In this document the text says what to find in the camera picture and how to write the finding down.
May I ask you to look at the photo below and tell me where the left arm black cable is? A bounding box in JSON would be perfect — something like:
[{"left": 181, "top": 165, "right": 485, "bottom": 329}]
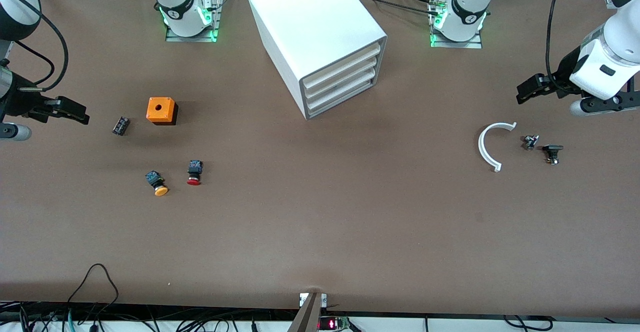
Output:
[{"left": 546, "top": 0, "right": 568, "bottom": 95}]

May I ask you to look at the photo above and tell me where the yellow push button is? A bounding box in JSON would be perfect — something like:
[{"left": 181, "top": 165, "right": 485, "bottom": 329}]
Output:
[{"left": 145, "top": 170, "right": 169, "bottom": 197}]

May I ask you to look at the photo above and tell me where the black cable across table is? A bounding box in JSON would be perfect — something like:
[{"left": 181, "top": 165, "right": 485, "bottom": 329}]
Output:
[{"left": 354, "top": 0, "right": 441, "bottom": 15}]

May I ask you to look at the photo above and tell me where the small black switch part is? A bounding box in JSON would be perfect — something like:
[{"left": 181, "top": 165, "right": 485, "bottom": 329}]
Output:
[{"left": 542, "top": 144, "right": 565, "bottom": 166}]

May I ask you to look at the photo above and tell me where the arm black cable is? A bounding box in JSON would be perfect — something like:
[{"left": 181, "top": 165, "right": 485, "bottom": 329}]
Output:
[
  {"left": 0, "top": 0, "right": 69, "bottom": 93},
  {"left": 546, "top": 0, "right": 568, "bottom": 95}
]

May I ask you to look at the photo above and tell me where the orange button enclosure box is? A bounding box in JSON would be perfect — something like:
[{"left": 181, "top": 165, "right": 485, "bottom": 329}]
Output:
[{"left": 146, "top": 97, "right": 179, "bottom": 126}]

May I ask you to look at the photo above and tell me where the white lowest cabinet drawer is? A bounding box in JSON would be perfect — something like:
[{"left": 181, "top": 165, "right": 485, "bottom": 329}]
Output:
[{"left": 305, "top": 71, "right": 377, "bottom": 115}]

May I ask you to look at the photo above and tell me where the circuit board with red light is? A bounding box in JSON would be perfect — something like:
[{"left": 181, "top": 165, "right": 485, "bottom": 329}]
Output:
[{"left": 318, "top": 316, "right": 351, "bottom": 332}]

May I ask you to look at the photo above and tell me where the red push button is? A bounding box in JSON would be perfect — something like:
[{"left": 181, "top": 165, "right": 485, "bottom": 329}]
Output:
[{"left": 186, "top": 160, "right": 204, "bottom": 187}]

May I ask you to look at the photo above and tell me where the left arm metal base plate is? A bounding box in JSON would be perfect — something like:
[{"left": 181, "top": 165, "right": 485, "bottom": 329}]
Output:
[{"left": 430, "top": 0, "right": 483, "bottom": 49}]

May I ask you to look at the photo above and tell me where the white middle cabinet drawer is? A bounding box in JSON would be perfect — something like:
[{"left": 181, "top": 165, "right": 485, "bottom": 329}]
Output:
[{"left": 304, "top": 58, "right": 377, "bottom": 104}]

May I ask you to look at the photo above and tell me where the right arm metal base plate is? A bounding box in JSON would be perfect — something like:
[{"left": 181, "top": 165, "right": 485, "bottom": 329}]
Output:
[{"left": 165, "top": 0, "right": 223, "bottom": 43}]

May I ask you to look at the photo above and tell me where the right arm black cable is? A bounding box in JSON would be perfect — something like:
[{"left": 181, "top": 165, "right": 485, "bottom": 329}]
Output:
[{"left": 0, "top": 0, "right": 69, "bottom": 93}]

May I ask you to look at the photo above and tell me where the white highest cabinet drawer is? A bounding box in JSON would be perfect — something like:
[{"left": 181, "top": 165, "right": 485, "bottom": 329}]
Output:
[{"left": 302, "top": 43, "right": 383, "bottom": 93}]

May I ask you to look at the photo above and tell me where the white curved plastic arc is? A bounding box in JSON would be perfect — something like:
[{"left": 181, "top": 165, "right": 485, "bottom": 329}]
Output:
[{"left": 478, "top": 122, "right": 518, "bottom": 173}]

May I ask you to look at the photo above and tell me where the thin black looped cable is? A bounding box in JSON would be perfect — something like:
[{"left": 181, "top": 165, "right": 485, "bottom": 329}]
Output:
[{"left": 67, "top": 263, "right": 120, "bottom": 305}]

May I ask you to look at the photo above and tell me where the black cable below table edge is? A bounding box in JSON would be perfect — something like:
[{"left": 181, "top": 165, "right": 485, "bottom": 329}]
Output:
[{"left": 502, "top": 314, "right": 553, "bottom": 332}]

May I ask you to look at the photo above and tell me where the white drawer cabinet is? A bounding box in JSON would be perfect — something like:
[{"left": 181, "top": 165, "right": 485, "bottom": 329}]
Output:
[{"left": 246, "top": 0, "right": 388, "bottom": 121}]

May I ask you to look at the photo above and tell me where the front camera mounting beam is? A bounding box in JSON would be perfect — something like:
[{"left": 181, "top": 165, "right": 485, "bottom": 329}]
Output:
[{"left": 287, "top": 292, "right": 328, "bottom": 332}]

